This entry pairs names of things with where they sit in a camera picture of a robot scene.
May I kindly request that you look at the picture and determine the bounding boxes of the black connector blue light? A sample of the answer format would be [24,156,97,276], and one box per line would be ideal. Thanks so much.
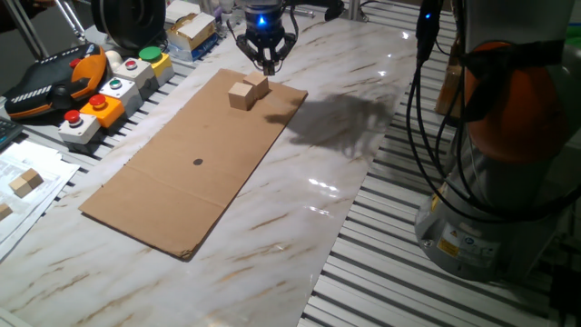
[415,0,444,64]

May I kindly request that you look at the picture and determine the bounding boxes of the white round object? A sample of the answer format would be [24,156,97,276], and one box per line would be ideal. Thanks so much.
[103,49,123,72]

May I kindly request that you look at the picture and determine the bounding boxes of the cardboard box white label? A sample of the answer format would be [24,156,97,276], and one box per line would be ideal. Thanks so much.
[165,12,217,52]

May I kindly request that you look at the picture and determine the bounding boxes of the black keyboard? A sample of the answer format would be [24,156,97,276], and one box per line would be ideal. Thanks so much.
[0,116,25,151]

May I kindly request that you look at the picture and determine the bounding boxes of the small brown wooden cube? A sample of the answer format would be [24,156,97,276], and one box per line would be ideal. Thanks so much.
[20,167,45,190]

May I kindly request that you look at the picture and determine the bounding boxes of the yellow box green mushroom button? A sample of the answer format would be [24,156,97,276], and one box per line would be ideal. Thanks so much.
[138,45,176,87]

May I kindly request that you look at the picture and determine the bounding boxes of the orange box red button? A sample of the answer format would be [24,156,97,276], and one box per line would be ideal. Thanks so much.
[79,94,126,130]

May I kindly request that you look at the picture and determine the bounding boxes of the slanted aluminium post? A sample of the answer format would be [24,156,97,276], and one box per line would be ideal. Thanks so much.
[342,0,369,24]

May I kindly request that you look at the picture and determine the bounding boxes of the brown cardboard sheet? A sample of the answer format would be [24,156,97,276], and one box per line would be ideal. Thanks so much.
[78,67,309,263]

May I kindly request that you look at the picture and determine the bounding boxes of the black orange teach pendant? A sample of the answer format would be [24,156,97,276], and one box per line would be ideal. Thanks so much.
[3,42,109,122]

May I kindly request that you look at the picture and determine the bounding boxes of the thin silver rod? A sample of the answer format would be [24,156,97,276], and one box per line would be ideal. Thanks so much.
[54,0,88,45]

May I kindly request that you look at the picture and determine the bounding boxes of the black filament spool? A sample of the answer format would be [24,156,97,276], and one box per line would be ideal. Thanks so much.
[90,0,167,51]

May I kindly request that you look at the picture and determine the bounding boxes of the black velcro strap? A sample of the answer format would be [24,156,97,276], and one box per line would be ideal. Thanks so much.
[460,39,566,122]

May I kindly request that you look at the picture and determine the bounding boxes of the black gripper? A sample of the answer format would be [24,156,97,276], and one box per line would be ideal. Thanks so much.
[235,4,299,76]

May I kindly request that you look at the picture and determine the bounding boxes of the dark slanted metal bar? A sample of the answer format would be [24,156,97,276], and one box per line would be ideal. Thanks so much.
[3,0,50,60]

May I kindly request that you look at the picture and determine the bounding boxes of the white box small red button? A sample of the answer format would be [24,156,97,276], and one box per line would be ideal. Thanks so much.
[112,57,158,99]

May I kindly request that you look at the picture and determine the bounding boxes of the white box red mushroom button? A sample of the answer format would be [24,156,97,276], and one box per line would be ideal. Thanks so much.
[57,109,102,146]

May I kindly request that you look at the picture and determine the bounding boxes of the marble pattern sheet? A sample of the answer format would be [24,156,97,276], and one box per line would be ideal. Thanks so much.
[0,8,430,327]

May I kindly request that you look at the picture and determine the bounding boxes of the printed paper sheets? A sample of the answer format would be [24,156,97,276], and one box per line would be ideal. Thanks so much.
[0,139,81,263]

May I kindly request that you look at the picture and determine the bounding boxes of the white box green button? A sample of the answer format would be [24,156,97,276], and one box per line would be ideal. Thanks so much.
[98,76,144,117]

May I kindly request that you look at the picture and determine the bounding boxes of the black cable bundle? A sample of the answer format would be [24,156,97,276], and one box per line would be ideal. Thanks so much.
[405,40,581,223]

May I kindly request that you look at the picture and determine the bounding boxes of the small pale wooden cube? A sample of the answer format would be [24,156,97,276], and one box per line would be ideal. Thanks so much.
[8,175,34,199]

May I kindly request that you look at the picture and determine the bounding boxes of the blue flat box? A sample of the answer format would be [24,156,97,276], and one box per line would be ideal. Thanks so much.
[174,32,220,63]

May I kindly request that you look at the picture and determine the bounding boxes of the white flat box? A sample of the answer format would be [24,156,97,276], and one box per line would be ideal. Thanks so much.
[163,0,202,25]

